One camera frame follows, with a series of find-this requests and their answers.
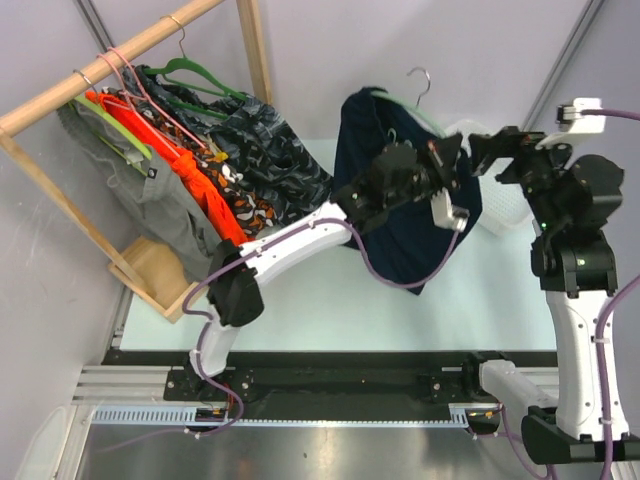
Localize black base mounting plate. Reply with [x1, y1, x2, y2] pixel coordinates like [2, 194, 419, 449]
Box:
[103, 349, 557, 433]

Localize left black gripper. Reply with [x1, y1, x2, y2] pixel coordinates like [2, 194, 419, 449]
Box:
[385, 132, 463, 209]

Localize orange patterned shorts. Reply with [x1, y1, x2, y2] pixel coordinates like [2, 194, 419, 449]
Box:
[107, 90, 276, 242]

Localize bright orange shorts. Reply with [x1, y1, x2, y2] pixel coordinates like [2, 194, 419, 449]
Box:
[85, 92, 249, 246]

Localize grey shorts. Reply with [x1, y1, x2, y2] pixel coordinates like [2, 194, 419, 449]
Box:
[56, 101, 221, 282]

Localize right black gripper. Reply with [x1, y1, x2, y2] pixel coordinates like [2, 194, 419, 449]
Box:
[468, 126, 584, 232]

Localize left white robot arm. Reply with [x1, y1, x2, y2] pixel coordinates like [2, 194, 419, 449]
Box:
[185, 133, 469, 400]

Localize lime green hanger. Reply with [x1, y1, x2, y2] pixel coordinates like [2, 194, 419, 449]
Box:
[73, 95, 152, 160]

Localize white slotted cable duct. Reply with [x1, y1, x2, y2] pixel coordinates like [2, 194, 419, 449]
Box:
[92, 405, 469, 429]

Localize mint green wavy hanger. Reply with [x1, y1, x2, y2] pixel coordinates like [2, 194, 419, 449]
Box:
[370, 66, 446, 138]

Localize wooden clothes rack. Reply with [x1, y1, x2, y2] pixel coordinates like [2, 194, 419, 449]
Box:
[0, 0, 274, 325]

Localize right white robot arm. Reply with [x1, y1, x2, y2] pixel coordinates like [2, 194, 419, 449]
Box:
[461, 127, 639, 467]

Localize navy blue shorts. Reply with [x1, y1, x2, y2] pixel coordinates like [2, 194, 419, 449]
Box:
[332, 87, 483, 284]

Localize white plastic basket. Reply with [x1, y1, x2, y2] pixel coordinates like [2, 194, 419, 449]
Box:
[444, 119, 532, 236]

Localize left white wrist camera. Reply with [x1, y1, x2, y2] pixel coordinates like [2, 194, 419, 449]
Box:
[430, 189, 470, 233]

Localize pink wire hanger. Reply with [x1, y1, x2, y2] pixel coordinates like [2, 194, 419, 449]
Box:
[97, 47, 207, 151]

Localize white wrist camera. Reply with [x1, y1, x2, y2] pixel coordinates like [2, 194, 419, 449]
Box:
[430, 189, 470, 233]
[535, 97, 606, 150]

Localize dark camouflage shorts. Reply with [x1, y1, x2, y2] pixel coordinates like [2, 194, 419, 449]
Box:
[122, 65, 332, 226]

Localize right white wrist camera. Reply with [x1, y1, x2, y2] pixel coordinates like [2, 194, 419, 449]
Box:
[535, 97, 606, 150]

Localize dark green hanger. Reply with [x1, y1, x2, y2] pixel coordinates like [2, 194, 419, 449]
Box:
[144, 57, 246, 121]

